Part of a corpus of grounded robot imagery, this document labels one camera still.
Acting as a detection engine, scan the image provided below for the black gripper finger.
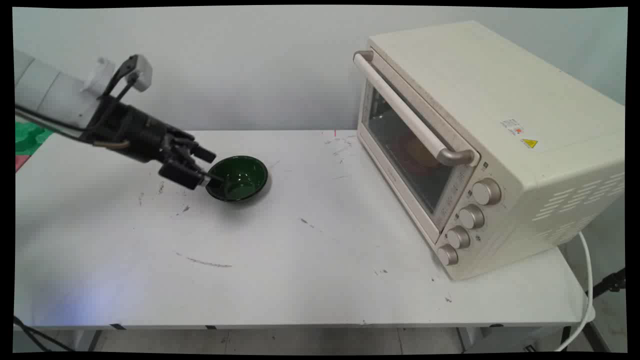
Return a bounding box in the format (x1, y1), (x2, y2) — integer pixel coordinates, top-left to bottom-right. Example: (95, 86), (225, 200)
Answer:
(158, 158), (224, 191)
(167, 128), (217, 164)

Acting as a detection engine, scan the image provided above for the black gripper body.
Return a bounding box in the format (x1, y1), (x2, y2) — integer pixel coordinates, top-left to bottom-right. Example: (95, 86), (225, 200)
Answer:
(80, 96), (174, 164)

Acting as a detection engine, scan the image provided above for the glass oven door with handle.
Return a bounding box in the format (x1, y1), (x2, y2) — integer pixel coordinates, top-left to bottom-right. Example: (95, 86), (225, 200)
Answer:
(352, 49), (482, 247)

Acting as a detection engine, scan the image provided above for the dark green bowl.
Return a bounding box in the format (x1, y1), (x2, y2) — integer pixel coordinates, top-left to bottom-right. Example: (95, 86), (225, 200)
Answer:
(205, 155), (269, 203)

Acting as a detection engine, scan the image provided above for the green foam mat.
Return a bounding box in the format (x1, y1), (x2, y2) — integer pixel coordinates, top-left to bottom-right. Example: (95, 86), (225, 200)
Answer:
(15, 121), (55, 156)

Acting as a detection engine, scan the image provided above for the orange dish inside oven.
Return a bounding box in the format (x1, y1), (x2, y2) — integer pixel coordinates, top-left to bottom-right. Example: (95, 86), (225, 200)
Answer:
(390, 134), (442, 172)

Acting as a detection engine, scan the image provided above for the silver oven knob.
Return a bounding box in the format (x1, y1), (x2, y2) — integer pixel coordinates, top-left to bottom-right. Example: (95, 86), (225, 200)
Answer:
(471, 178), (502, 207)
(446, 225), (472, 250)
(437, 244), (460, 267)
(457, 204), (486, 231)

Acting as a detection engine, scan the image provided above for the cream toaster oven body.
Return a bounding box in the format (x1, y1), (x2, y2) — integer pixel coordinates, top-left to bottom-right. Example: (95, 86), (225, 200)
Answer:
(352, 20), (626, 282)

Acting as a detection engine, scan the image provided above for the white label sticker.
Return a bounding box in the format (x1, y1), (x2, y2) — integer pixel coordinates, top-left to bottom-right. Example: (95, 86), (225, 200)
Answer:
(500, 118), (526, 137)

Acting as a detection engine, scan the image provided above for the black tripod stand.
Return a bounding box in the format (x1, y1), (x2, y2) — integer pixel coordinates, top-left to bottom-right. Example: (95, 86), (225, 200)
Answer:
(585, 267), (627, 301)

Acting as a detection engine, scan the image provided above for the white wrist camera on bracket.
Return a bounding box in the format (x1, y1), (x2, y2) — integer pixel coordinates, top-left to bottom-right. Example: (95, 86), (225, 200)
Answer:
(101, 54), (154, 100)

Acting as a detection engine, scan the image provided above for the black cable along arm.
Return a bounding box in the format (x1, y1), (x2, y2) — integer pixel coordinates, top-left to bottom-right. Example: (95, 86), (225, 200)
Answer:
(15, 104), (132, 150)

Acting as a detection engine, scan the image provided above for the white power cable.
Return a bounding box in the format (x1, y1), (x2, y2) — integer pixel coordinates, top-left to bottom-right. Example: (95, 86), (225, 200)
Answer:
(554, 231), (596, 353)

